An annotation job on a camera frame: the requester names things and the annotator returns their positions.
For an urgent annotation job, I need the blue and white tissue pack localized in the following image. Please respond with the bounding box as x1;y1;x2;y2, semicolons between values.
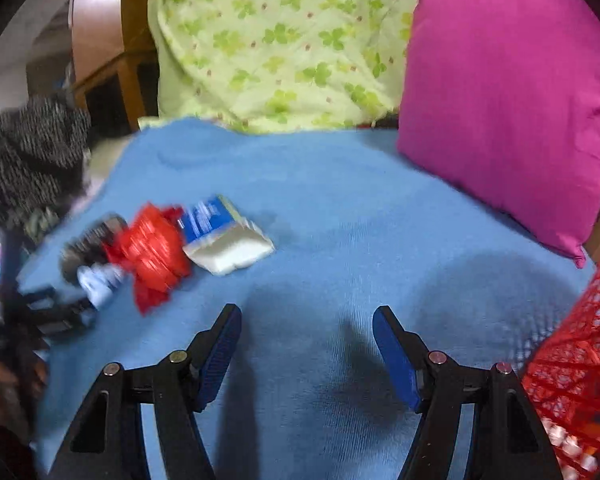
177;194;276;277

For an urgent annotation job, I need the red plastic bag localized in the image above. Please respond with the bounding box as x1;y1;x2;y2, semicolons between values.
102;203;192;316

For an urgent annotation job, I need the green clover print quilt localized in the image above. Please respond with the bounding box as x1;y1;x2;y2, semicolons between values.
147;0;551;135

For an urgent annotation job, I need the magenta pillow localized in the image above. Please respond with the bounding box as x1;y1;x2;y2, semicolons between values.
396;0;600;268

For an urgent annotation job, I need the dark packet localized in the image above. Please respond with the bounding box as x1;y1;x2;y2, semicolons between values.
60;214;129;311

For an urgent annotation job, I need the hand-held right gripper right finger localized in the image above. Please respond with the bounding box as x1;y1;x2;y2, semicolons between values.
372;305;564;480

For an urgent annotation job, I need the red plastic mesh basket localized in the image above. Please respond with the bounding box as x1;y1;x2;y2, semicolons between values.
522;255;600;480

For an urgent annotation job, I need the black white dotted cloth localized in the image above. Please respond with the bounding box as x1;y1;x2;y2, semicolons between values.
0;94;94;223

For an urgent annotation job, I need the blue blanket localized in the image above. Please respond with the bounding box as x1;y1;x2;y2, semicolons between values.
17;117;598;480

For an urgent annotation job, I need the brown wooden cabinet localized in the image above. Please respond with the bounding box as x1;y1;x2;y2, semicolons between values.
70;0;158;136

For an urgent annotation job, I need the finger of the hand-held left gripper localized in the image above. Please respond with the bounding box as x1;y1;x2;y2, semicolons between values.
10;285;98;345

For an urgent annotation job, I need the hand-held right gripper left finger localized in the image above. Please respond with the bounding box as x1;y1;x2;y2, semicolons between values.
47;303;243;480

